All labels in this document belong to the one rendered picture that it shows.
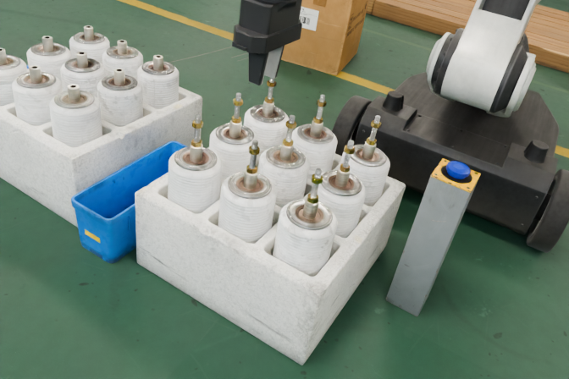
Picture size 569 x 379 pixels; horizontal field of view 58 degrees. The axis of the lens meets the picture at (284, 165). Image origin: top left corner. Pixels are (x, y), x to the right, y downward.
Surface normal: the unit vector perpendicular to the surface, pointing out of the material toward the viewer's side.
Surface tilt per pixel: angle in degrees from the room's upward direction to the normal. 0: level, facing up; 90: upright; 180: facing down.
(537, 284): 0
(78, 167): 90
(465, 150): 0
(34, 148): 90
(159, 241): 90
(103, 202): 88
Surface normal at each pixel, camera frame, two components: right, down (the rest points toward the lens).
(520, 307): 0.14, -0.82
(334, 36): -0.40, 0.47
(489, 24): -0.36, -0.04
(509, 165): -0.25, -0.28
